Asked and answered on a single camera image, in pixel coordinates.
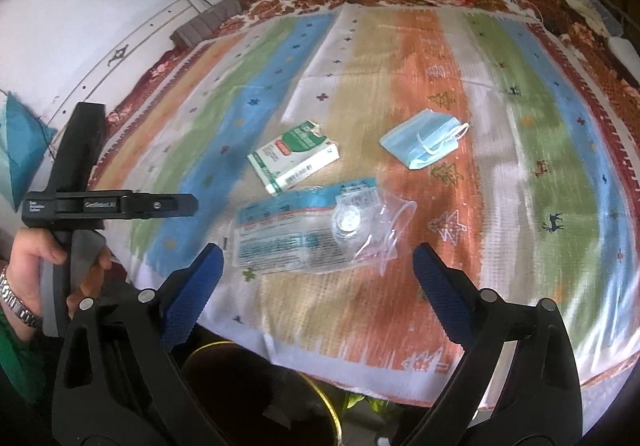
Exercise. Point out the blue printed clear package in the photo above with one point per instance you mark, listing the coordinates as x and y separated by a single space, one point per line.
312 230

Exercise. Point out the grey folded cloth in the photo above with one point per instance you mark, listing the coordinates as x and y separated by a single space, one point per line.
202 27

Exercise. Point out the small clear zip bag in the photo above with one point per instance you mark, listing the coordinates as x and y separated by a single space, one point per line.
367 224

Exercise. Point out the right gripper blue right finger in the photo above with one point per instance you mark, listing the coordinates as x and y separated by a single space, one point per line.
450 293

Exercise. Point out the green white medicine box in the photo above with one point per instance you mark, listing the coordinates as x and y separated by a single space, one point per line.
292 157

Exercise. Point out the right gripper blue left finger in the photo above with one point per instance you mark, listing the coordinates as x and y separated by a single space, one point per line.
185 293

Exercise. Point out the white pillow beside bed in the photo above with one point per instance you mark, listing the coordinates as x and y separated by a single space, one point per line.
626 54

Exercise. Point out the blue surgical face mask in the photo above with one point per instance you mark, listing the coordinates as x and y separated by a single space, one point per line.
424 139

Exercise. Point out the black gold-rimmed trash bin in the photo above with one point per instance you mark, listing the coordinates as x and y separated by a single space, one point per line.
253 402

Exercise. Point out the person left hand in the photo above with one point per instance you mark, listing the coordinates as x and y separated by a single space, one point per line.
30 247

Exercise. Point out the silver wrist watch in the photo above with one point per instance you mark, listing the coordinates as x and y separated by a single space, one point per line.
16 305

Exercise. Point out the white bed headboard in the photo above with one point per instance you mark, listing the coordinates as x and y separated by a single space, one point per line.
114 72

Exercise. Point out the striped colourful bed mat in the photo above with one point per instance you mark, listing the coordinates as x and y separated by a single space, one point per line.
375 175

